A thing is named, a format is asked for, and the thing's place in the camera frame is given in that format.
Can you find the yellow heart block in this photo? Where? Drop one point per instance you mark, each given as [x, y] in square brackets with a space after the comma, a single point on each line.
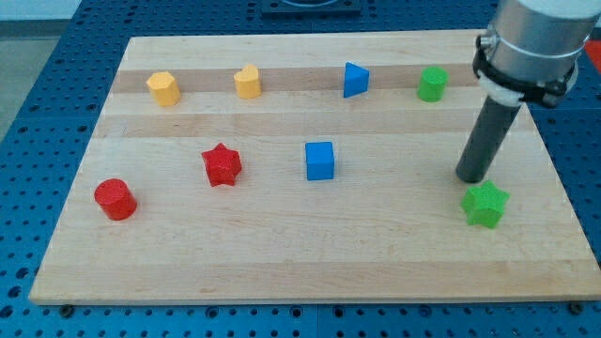
[248, 82]

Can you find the green star block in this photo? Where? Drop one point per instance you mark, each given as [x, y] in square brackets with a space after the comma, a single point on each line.
[484, 205]

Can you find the blue cube block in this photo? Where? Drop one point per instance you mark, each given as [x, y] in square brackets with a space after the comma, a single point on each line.
[319, 160]

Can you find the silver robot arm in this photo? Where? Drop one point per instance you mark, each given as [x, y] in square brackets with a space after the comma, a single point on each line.
[530, 49]

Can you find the green cylinder block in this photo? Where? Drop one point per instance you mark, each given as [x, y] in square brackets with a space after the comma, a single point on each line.
[432, 84]

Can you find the wooden board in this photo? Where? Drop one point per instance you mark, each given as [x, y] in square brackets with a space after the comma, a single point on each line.
[387, 228]

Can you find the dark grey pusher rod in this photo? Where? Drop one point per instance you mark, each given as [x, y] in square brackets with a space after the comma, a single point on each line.
[486, 137]

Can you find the red star block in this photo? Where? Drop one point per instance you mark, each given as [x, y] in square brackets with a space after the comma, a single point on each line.
[222, 165]

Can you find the red cylinder block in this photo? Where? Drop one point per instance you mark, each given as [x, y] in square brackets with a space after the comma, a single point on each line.
[115, 199]

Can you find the blue triangle block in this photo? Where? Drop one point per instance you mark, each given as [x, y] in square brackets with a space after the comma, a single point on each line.
[356, 80]

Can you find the yellow hexagon block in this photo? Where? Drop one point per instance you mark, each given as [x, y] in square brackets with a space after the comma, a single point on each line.
[163, 88]

